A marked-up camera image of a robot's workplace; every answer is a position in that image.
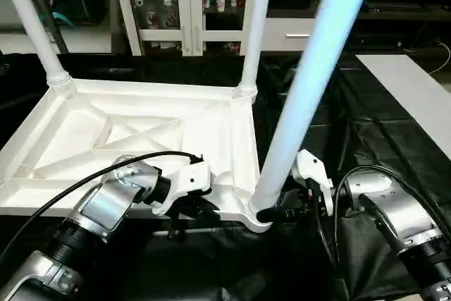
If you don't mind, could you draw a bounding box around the black mat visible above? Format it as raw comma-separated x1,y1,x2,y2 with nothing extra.
0,51,451,301

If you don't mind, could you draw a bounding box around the white flat board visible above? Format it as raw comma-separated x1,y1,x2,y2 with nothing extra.
356,54,451,161

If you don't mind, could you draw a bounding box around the white drawer unit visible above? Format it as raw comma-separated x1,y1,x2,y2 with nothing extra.
243,18,314,51

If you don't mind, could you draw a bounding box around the white glass door cabinet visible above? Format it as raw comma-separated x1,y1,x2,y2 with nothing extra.
113,0,254,56

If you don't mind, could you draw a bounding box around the light blue stand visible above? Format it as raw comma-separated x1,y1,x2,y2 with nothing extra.
46,8,75,28

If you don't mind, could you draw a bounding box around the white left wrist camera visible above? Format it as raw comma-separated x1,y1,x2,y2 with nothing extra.
152,159,212,216

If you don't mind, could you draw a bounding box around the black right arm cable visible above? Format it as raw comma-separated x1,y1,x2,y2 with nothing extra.
314,166,438,274

